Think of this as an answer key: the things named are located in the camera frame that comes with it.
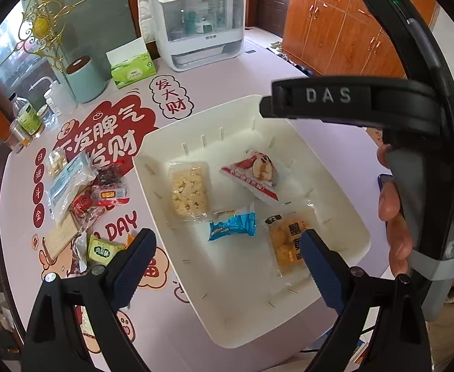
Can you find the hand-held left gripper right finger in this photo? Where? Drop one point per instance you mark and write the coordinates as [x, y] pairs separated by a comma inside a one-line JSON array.
[[320, 269]]

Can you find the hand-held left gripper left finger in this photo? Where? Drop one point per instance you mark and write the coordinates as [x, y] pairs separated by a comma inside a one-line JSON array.
[[133, 265]]

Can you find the green and yellow snack packet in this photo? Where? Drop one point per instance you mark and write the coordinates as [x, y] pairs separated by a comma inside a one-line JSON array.
[[102, 252]]

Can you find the orange egg yolk snack packet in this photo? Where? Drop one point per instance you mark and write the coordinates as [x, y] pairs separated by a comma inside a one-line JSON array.
[[287, 240]]

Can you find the red and orange snack packet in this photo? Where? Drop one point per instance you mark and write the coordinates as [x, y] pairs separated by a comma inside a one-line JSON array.
[[112, 197]]

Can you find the beige cracker packet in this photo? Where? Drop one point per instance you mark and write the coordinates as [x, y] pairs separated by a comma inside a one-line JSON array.
[[60, 236]]

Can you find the white plastic tray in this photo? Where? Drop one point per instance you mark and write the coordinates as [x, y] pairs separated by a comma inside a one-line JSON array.
[[234, 279]]

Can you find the clear rice crisp packet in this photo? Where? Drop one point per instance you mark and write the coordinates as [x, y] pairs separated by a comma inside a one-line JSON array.
[[190, 192]]

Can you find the blue snack packet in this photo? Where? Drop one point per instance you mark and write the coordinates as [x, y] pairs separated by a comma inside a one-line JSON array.
[[232, 228]]

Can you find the pale blue and white packet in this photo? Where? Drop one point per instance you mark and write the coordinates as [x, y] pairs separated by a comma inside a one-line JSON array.
[[69, 184]]

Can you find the red and white snack packet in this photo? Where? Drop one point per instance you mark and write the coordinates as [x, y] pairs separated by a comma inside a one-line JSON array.
[[256, 172]]

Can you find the small clear popcorn packet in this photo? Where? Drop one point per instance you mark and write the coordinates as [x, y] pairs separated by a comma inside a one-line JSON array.
[[57, 162]]

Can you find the person's right hand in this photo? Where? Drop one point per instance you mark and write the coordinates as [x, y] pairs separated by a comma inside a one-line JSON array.
[[395, 232]]

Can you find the cardboard box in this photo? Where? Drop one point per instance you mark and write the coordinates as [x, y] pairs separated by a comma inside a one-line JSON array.
[[376, 135]]

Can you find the blue smartphone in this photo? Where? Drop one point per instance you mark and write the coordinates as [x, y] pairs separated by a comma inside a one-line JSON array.
[[385, 184]]

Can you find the wooden cabinet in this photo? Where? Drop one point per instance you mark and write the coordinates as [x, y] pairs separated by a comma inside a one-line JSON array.
[[347, 38]]

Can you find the row of shoes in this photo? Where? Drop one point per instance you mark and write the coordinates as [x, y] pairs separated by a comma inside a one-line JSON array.
[[289, 56]]

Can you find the metal tin can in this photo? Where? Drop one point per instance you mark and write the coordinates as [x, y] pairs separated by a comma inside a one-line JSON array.
[[19, 137]]

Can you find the small clear glass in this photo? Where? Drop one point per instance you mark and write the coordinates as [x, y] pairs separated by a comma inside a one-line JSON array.
[[46, 117]]

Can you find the small white pill bottle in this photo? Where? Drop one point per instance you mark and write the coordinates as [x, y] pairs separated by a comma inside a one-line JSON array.
[[53, 106]]

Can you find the plastic bottle with green label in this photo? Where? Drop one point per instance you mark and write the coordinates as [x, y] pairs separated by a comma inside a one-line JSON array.
[[28, 118]]

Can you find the white pump bottle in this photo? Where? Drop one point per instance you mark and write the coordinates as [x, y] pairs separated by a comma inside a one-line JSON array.
[[62, 97]]

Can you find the mint green canister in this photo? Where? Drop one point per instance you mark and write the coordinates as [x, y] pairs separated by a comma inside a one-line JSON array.
[[85, 81]]

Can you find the green tissue pack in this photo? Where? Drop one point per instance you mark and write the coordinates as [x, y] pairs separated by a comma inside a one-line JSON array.
[[133, 70]]

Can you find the pink printed table mat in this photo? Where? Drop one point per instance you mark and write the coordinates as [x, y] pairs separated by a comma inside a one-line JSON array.
[[219, 83]]

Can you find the white countertop storage cabinet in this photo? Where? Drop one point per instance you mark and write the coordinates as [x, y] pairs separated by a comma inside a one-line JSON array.
[[199, 19]]

